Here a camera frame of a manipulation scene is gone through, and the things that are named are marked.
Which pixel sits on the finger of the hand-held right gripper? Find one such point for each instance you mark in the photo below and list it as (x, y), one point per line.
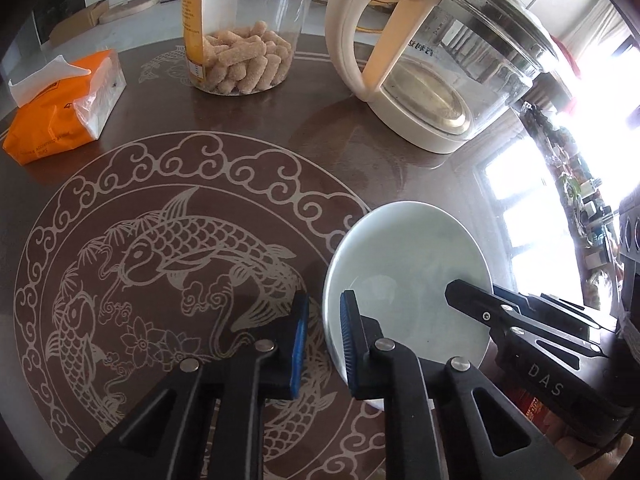
(560, 312)
(480, 307)

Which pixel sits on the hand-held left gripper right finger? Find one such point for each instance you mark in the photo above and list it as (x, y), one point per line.
(347, 345)

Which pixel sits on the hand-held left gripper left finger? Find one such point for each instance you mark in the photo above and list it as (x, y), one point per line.
(299, 345)

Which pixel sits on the white ceramic bowl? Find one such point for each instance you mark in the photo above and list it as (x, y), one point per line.
(410, 260)

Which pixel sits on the clear plastic jar of snacks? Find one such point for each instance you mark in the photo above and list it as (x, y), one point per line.
(250, 60)

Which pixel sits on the orange tissue pack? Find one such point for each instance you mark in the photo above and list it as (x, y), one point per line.
(50, 130)

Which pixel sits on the round wooden board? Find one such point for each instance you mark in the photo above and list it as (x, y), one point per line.
(130, 7)

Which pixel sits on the cardboard box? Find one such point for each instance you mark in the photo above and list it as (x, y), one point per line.
(75, 22)

